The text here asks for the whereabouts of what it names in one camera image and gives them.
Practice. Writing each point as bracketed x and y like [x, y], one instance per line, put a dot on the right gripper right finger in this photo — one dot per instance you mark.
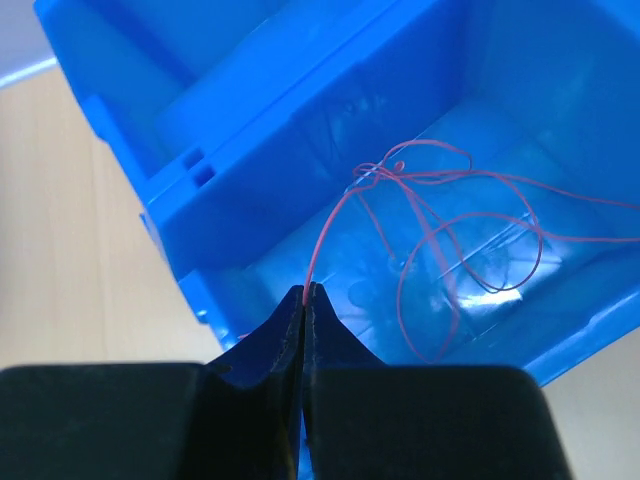
[365, 419]

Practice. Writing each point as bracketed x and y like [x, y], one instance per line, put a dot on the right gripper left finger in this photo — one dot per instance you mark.
[236, 417]

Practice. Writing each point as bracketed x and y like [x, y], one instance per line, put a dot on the large blue divided bin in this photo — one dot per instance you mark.
[462, 177]

